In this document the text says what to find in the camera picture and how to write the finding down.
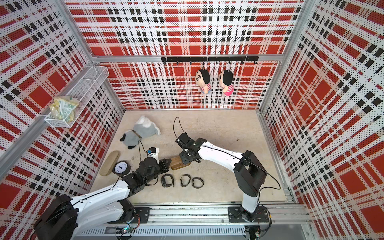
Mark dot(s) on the oval wooden tray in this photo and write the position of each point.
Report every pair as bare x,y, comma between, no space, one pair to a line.
109,163

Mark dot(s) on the doll with pink shirt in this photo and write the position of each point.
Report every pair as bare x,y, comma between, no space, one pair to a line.
226,82

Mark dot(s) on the black hook rail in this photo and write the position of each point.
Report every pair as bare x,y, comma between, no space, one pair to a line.
210,59

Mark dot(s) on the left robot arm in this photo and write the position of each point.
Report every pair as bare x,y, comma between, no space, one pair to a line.
67,216

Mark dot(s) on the black round face watch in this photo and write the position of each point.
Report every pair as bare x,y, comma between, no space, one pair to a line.
197,183

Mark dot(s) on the white wire basket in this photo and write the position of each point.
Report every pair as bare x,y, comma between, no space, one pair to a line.
83,90

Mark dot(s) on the yellow green snack packet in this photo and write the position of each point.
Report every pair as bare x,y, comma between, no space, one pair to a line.
63,108

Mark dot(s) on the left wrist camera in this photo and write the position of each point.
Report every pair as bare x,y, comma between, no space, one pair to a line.
154,153

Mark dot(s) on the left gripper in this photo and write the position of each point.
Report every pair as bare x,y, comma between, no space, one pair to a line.
165,167

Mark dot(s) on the wooden watch stand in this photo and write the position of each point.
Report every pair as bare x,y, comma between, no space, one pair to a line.
177,163

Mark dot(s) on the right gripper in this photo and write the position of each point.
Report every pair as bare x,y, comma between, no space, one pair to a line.
182,155

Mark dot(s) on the grey plush toy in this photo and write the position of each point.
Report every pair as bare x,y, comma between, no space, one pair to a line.
142,129

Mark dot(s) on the black round alarm clock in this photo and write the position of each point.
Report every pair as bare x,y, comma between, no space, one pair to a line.
121,168

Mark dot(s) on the doll with striped shirt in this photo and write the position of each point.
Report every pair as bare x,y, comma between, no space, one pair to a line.
203,79

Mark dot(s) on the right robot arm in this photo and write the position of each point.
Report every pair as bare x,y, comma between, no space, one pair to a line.
248,170

